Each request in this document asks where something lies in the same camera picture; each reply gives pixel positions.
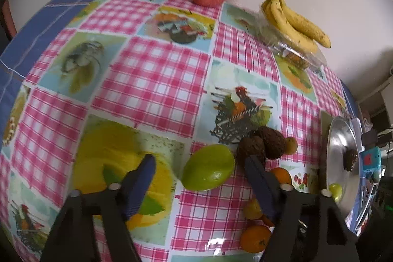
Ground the green apple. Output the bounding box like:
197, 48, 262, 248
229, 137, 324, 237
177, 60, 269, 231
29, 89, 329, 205
181, 144, 235, 192
328, 183, 343, 202

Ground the orange tangerine bottom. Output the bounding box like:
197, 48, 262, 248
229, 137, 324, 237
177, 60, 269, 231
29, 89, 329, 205
240, 225, 272, 253

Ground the orange tangerine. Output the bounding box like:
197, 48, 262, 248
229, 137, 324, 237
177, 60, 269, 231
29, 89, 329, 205
240, 225, 272, 253
270, 167, 292, 185

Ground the orange tangerine top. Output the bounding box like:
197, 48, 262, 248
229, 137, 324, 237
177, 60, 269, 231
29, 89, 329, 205
270, 167, 292, 185

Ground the small yellow-green fruit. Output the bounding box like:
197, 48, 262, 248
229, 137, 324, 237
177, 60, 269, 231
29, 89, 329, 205
243, 197, 263, 220

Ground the small olive kiwi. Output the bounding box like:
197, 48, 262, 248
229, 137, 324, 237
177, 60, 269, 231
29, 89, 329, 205
284, 137, 298, 155

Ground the large dark brown avocado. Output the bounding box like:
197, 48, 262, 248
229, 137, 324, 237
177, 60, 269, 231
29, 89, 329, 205
343, 149, 358, 172

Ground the dark wrinkled fruit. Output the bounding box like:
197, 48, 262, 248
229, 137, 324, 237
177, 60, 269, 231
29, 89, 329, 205
248, 126, 285, 160

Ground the round dark brown fruit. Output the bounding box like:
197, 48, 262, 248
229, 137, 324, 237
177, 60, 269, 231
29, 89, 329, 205
236, 136, 266, 168

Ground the teal toy box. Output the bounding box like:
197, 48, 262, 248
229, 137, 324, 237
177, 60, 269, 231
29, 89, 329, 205
360, 146, 382, 183

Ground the large steel plate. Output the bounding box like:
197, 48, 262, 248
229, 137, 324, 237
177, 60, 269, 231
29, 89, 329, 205
324, 116, 360, 218

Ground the clear plastic fruit tray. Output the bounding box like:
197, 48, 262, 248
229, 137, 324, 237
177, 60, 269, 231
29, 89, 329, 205
255, 11, 327, 71

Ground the checkered fruit-print tablecloth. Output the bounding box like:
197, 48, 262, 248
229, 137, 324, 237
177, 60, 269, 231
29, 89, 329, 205
1, 0, 348, 261

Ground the upper yellow banana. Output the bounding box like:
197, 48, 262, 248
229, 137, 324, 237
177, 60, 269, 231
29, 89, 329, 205
280, 0, 331, 49

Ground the yellow banana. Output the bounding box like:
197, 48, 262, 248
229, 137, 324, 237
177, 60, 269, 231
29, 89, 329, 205
260, 0, 318, 54
280, 0, 331, 49

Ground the lower yellow banana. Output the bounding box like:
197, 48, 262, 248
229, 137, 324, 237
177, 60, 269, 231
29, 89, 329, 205
260, 0, 318, 54

